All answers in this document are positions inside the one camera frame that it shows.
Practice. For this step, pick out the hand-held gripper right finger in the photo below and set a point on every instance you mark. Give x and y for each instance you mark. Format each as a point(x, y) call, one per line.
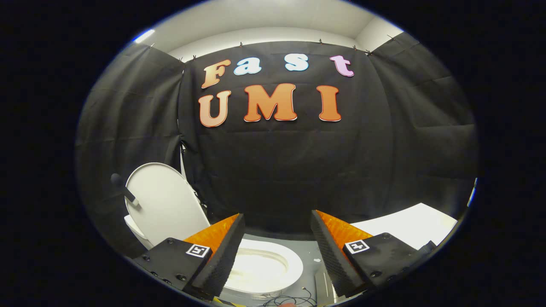
point(330, 260)

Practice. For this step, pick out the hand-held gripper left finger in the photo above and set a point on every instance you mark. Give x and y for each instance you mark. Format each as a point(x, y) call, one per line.
point(224, 260)

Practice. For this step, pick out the white toilet lid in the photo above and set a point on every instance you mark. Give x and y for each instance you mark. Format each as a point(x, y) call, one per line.
point(166, 204)

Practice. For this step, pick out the white toilet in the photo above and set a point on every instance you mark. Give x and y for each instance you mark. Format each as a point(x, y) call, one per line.
point(290, 260)

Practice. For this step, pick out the white drawer cabinet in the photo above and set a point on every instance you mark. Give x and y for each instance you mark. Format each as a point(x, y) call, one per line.
point(409, 226)

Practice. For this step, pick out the black backdrop cloth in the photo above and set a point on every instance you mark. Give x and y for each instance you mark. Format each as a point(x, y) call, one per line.
point(277, 170)

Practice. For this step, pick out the white pipe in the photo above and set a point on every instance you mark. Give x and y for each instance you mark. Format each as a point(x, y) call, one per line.
point(183, 162)

